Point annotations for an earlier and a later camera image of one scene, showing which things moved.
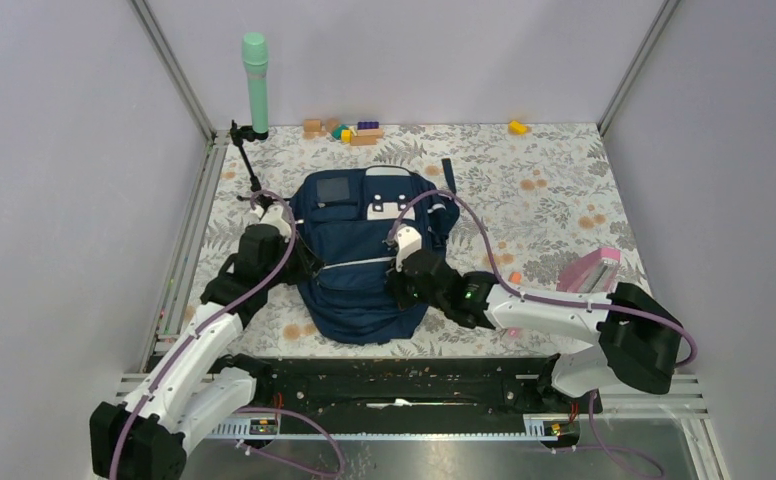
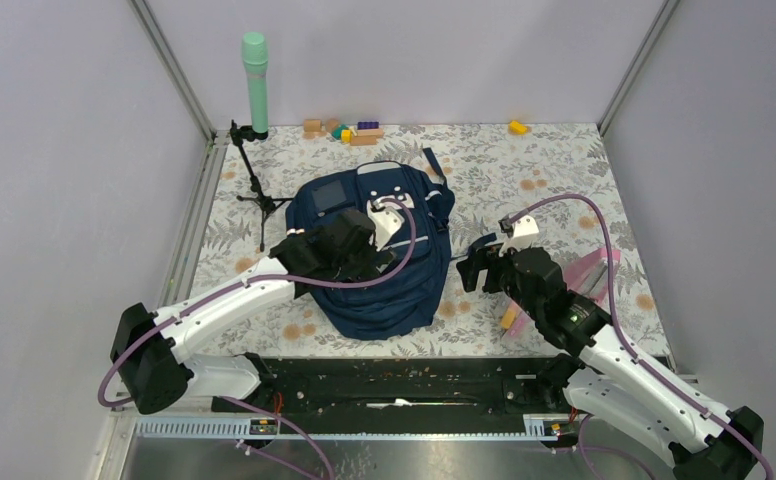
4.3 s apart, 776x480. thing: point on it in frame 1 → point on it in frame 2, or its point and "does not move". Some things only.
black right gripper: [396, 286] → [477, 260]
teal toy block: [337, 132] does not move
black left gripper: [309, 262] → [373, 262]
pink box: [594, 272] does not move
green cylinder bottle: [255, 51] does not move
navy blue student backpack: [347, 217] does not move
